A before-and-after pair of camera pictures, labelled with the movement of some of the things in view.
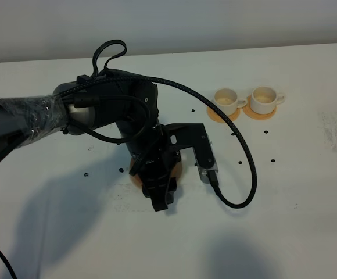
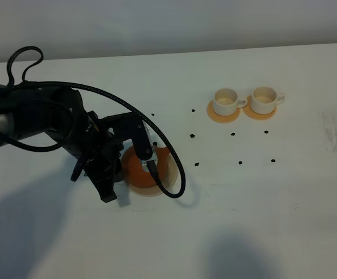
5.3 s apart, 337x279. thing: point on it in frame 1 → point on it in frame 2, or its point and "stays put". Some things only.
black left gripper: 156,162 → 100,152
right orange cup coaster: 248,111 stays put
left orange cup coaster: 213,114 stays put
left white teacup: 226,99 stays put
